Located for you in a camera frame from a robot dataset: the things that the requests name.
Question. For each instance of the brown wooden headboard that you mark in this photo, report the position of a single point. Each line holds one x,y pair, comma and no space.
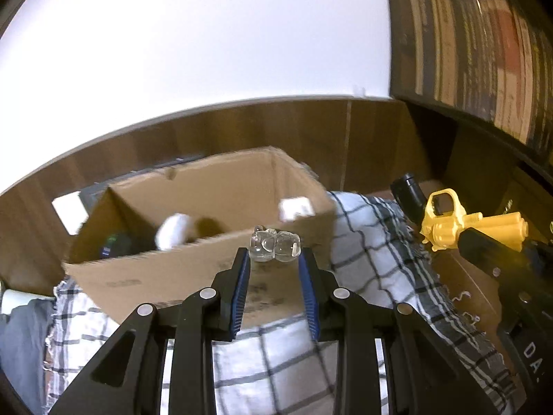
216,129

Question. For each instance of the dark wooden bookshelf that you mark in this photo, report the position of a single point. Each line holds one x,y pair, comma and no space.
401,30

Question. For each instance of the brown wooden nightstand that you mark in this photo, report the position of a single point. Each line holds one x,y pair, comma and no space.
466,285

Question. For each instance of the brown cardboard box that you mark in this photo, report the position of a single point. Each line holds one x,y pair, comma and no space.
173,276

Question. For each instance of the pale green pillow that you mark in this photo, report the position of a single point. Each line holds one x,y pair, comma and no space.
19,298

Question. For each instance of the white soft ball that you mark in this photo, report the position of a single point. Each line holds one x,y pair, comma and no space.
175,231

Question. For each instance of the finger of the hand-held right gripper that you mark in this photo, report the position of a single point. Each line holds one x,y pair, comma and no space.
484,250

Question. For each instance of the yellow and black toy gun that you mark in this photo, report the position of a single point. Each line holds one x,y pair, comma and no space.
445,224

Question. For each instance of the white rectangular object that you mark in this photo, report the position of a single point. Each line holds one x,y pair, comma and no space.
296,208

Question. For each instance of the white wall switch plate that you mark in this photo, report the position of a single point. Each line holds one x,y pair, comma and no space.
67,212

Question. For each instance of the white plaid cloth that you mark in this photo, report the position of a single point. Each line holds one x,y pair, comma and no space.
380,242

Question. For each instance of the grey wall socket plate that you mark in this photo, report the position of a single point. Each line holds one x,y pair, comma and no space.
93,199

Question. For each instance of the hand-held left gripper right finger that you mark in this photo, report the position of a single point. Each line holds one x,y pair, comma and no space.
311,298

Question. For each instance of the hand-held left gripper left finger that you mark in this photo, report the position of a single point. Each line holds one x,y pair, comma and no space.
240,294

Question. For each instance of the dark blue blanket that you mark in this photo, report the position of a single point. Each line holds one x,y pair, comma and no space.
23,346

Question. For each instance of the row of books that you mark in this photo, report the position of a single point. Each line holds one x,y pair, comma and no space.
484,43

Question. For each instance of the clear plastic toy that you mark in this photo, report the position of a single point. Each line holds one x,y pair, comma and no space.
274,244

